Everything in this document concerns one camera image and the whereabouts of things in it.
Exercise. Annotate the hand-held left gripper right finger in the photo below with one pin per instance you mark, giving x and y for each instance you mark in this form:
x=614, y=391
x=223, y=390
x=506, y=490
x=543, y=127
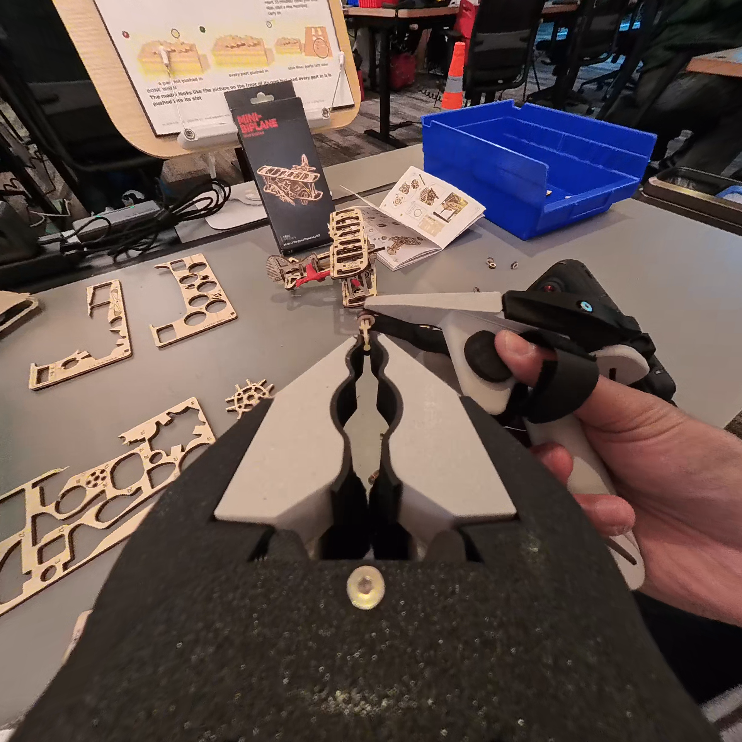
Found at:
x=452, y=464

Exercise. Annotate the wooden part sheet oval holes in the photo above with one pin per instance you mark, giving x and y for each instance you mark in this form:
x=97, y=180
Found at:
x=184, y=293

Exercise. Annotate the orange traffic cone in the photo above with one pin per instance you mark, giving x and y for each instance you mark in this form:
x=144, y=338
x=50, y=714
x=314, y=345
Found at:
x=455, y=81

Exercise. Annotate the small wooden axle peg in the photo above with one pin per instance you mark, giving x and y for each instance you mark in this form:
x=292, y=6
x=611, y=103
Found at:
x=367, y=336

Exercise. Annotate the wooden web wheel part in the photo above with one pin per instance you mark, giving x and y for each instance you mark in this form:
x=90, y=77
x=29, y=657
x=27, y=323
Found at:
x=248, y=400

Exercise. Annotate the grey desk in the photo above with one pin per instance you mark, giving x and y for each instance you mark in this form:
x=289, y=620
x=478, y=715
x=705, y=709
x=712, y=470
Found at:
x=608, y=243

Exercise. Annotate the instruction booklet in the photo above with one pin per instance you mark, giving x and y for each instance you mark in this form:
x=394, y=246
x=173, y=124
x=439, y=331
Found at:
x=440, y=214

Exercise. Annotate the large wooden part sheet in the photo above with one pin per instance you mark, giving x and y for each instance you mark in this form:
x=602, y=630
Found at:
x=200, y=435

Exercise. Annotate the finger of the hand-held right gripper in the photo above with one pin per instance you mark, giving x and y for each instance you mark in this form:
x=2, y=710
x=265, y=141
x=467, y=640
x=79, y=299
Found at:
x=440, y=307
x=417, y=337

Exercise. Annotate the dark tray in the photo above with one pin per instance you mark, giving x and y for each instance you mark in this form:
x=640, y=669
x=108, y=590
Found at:
x=684, y=185

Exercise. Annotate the notched wooden part sheet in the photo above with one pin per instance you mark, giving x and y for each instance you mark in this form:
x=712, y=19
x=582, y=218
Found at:
x=98, y=365

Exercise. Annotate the red bag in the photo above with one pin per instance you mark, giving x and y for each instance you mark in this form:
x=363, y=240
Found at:
x=403, y=72

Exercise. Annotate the wooden biplane model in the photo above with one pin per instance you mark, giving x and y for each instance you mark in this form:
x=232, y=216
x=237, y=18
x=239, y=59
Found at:
x=348, y=243

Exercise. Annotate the grey power adapter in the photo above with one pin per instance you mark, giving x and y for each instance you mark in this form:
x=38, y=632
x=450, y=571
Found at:
x=116, y=220

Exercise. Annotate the person's right hand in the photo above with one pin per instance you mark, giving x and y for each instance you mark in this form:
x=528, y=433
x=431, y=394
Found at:
x=666, y=493

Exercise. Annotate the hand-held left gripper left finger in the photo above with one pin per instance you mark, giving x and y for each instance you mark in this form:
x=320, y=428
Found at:
x=278, y=464

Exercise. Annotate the blue plastic bin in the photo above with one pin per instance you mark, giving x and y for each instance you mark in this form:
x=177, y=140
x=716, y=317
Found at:
x=579, y=203

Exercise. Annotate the black office chair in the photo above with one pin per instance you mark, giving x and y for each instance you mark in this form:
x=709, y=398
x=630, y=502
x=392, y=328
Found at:
x=498, y=46

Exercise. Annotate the wooden instruction board stand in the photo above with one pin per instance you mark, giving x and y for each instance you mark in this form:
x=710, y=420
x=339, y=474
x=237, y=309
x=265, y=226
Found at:
x=232, y=58

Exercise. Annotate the black model kit box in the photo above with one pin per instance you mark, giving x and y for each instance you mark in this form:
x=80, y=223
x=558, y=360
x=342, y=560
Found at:
x=278, y=191

